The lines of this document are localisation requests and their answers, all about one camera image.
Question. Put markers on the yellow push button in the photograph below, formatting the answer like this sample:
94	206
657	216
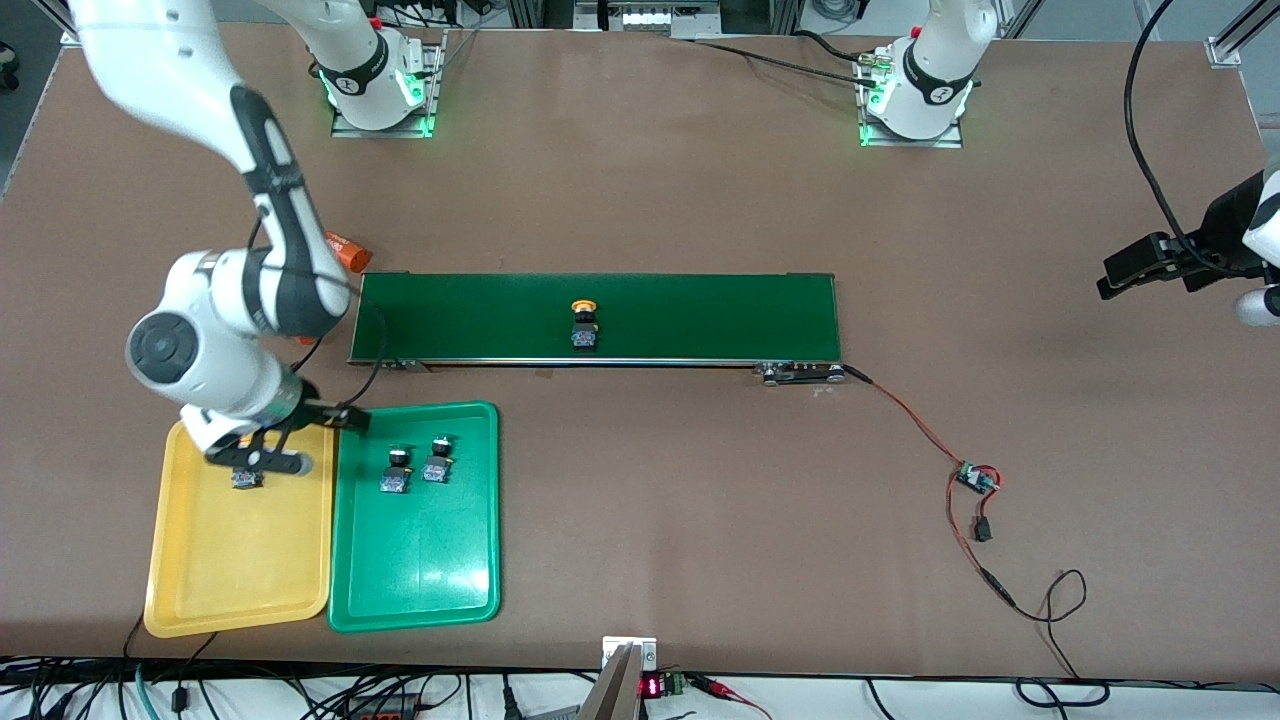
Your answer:
585	335
246	480

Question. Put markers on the red digit display module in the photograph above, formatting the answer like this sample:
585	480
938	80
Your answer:
652	686

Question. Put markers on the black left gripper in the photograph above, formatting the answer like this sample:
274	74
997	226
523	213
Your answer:
1226	232

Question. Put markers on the grey metal camera mount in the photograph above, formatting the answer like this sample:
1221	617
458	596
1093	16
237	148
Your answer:
620	690

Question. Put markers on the red black clip lead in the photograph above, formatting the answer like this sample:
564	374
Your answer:
730	692

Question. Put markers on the red black power strip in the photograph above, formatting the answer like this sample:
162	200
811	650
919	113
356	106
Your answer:
380	710

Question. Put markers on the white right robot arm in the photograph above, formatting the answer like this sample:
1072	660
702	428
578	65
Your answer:
170	60

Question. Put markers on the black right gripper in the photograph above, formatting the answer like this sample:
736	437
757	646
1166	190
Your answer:
316	409

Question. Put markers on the green plastic tray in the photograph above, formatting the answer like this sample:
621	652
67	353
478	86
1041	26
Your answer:
415	560

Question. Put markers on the small green circuit board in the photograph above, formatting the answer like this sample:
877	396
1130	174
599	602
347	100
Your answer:
972	477

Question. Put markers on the aluminium frame profile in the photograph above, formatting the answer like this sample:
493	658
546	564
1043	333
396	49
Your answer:
1222	50
66	38

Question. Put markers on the green conveyor belt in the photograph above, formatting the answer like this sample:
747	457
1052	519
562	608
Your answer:
650	315

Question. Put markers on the black caster wheel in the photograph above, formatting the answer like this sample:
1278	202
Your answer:
6	65

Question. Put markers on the green push button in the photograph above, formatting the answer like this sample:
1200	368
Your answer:
396	480
437	468

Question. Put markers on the yellow plastic tray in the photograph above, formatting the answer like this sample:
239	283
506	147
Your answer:
240	550

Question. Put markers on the aluminium rack with lights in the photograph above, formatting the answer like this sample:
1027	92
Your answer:
650	18

